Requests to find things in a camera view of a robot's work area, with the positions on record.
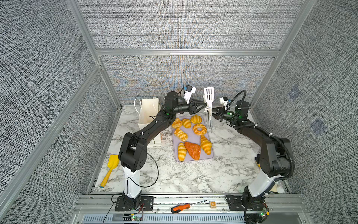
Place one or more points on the lilac plastic tray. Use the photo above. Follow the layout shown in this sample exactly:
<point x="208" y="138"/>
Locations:
<point x="192" y="138"/>

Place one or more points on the yellow toy shovel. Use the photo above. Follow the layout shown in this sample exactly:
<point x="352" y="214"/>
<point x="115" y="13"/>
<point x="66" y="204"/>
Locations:
<point x="112" y="164"/>

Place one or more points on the twisted braided bread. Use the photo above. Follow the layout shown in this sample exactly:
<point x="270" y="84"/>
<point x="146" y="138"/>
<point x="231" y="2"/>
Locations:
<point x="181" y="135"/>

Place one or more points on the orange triangular pastry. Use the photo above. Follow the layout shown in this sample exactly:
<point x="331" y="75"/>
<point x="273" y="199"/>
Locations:
<point x="193" y="149"/>

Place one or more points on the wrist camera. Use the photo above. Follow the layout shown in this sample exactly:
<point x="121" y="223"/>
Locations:
<point x="188" y="91"/>
<point x="225" y="102"/>

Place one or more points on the ring doughnut bread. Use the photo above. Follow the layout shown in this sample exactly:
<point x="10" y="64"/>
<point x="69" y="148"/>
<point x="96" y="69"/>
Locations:
<point x="199" y="129"/>

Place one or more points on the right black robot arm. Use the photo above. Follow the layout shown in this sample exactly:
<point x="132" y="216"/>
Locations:
<point x="275" y="159"/>

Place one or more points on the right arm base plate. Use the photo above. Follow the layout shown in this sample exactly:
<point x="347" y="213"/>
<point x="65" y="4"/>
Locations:
<point x="238" y="202"/>

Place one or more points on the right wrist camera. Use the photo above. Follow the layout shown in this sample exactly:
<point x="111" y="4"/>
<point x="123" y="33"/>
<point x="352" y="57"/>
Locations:
<point x="225" y="102"/>

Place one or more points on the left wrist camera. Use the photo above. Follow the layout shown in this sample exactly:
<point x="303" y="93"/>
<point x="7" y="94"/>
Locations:
<point x="188" y="91"/>

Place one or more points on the small striped bun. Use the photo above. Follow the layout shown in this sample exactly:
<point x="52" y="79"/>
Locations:
<point x="186" y="123"/>

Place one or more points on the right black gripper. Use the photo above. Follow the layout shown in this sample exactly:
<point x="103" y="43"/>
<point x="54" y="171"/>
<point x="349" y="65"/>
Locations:
<point x="220" y="112"/>

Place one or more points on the striped oval bread left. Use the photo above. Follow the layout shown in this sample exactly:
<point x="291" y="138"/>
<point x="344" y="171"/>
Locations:
<point x="181" y="151"/>

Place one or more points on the aluminium front rail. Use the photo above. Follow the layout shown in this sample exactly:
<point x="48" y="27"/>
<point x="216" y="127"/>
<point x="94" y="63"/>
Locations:
<point x="100" y="209"/>

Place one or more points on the striped round bun top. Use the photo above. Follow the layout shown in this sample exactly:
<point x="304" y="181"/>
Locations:
<point x="196" y="119"/>

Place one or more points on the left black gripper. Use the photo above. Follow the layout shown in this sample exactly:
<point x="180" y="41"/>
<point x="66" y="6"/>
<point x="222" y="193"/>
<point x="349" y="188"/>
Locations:
<point x="192" y="106"/>

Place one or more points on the small orange block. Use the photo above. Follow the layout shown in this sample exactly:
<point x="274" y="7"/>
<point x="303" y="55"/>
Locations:
<point x="212" y="204"/>

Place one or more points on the white food tongs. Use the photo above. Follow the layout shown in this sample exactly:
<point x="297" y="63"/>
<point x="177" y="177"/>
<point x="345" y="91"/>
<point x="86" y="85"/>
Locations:
<point x="209" y="98"/>

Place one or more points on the orange handled screwdriver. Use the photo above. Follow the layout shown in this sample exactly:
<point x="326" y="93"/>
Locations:
<point x="181" y="207"/>

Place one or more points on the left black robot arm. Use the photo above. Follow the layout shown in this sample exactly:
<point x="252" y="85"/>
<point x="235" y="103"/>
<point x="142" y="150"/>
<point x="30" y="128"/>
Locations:
<point x="133" y="151"/>

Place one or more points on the long striped croissant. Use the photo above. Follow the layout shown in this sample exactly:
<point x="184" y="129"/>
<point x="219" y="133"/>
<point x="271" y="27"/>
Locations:
<point x="206" y="145"/>

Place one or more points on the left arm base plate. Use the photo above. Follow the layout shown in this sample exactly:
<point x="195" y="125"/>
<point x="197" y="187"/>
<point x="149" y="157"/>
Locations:
<point x="127" y="204"/>

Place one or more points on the white floral paper bag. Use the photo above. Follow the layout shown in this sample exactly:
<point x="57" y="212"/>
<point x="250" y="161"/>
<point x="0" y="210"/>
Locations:
<point x="147" y="109"/>

